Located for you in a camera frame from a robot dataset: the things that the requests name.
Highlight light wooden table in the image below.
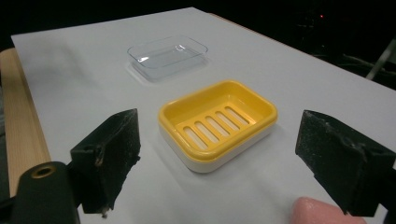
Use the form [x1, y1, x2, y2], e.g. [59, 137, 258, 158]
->
[0, 48, 52, 198]

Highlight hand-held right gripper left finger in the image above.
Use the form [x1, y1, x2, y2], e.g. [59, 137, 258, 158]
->
[68, 108, 142, 217]

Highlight grey metal stand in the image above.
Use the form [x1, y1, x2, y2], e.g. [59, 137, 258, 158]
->
[365, 38, 396, 81]

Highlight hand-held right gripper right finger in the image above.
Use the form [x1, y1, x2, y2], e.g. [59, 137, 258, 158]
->
[294, 109, 396, 217]

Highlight clear plastic tray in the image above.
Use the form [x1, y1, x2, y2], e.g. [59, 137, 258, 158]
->
[126, 35, 209, 82]

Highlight yellow and white soap dish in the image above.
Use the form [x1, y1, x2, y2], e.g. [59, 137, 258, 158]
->
[157, 79, 279, 174]

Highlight pink soap bar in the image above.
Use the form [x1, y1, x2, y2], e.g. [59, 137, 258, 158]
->
[290, 196, 369, 224]

